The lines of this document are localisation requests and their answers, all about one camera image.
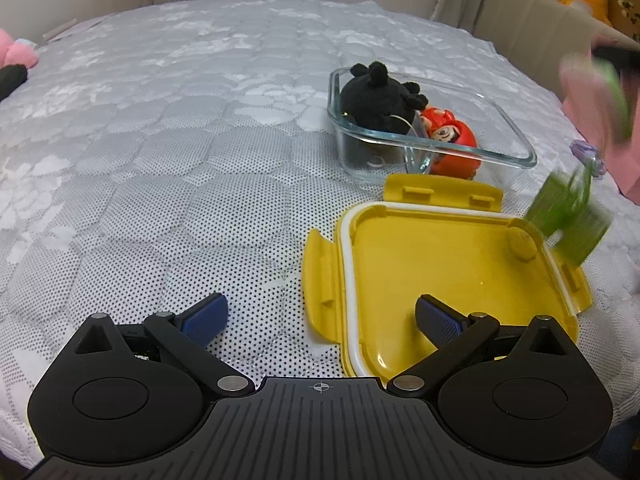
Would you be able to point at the black plush toy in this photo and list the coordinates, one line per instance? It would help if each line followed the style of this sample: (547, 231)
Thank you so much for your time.
(375, 100)

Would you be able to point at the pink plush toy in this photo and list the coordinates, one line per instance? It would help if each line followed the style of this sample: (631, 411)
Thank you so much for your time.
(15, 50)

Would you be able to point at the white quilted bed cover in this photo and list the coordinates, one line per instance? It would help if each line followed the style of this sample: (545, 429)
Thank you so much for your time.
(175, 160)

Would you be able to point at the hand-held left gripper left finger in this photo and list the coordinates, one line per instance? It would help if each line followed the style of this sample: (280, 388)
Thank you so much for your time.
(204, 319)

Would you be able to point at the person's right forearm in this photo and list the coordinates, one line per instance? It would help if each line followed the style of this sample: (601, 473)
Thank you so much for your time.
(580, 95)

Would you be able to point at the purple flower charm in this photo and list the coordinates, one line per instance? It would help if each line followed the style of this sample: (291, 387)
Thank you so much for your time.
(586, 152)

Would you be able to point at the black cloth object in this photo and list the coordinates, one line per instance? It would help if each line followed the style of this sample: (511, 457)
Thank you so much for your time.
(10, 82)

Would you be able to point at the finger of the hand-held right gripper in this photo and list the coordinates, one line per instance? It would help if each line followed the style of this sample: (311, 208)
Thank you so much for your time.
(617, 56)

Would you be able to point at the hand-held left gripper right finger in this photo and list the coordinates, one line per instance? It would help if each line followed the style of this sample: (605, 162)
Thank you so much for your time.
(443, 321)

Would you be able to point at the beige padded headboard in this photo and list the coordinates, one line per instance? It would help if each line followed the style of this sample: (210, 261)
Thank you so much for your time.
(530, 35)

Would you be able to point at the yellow container lid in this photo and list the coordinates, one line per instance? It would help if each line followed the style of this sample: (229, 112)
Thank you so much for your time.
(425, 260)

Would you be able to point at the clear glass container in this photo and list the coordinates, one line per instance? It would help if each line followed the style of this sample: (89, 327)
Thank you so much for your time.
(480, 110)

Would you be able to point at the red toy figure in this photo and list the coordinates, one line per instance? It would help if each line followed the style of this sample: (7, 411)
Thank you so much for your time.
(450, 160)

